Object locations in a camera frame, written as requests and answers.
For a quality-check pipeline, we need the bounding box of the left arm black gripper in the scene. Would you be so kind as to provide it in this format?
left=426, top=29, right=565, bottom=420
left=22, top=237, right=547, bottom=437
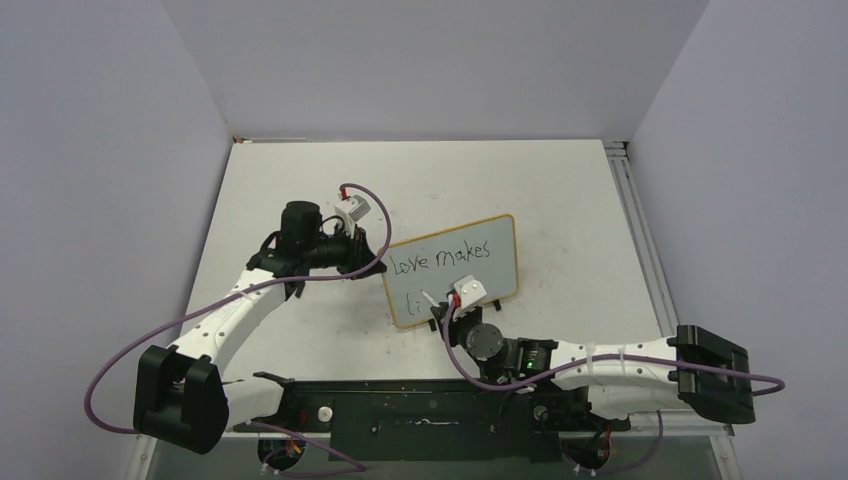
left=304, top=222, right=386, bottom=281

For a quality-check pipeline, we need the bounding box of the white whiteboard marker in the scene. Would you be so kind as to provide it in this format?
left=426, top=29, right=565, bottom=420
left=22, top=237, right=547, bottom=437
left=421, top=289, right=440, bottom=307

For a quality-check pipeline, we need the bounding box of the yellow framed small whiteboard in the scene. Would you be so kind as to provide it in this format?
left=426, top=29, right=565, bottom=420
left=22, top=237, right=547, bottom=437
left=382, top=214, right=519, bottom=329

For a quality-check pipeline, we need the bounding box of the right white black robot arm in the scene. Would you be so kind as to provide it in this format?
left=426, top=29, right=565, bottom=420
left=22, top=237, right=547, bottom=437
left=353, top=242, right=758, bottom=428

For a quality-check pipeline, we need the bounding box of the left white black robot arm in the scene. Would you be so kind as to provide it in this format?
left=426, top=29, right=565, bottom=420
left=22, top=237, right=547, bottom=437
left=133, top=195, right=386, bottom=454

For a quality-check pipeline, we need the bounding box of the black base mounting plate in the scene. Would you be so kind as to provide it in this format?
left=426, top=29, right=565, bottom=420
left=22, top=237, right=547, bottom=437
left=263, top=379, right=631, bottom=463

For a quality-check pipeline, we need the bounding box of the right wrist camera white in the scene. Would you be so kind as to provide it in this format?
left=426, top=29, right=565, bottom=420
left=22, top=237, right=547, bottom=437
left=452, top=275, right=487, bottom=318

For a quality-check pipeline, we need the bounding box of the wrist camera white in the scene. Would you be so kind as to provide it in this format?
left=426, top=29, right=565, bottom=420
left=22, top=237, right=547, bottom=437
left=334, top=195, right=371, bottom=237
left=452, top=275, right=487, bottom=318

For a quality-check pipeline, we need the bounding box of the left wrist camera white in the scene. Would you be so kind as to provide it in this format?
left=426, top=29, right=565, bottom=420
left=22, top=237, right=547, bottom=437
left=334, top=195, right=371, bottom=237

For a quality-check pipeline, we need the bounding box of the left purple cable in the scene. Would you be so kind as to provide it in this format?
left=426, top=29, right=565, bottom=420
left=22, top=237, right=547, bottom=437
left=84, top=183, right=393, bottom=478

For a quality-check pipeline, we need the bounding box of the purple cable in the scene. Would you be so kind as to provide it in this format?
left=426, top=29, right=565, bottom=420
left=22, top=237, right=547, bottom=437
left=442, top=301, right=787, bottom=399
left=84, top=183, right=393, bottom=478

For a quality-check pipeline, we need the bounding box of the aluminium rail right side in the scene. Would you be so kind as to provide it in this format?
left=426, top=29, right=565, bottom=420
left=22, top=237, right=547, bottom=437
left=603, top=141, right=679, bottom=335

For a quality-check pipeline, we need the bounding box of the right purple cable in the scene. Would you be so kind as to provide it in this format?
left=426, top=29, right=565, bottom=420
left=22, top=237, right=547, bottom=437
left=442, top=301, right=787, bottom=399

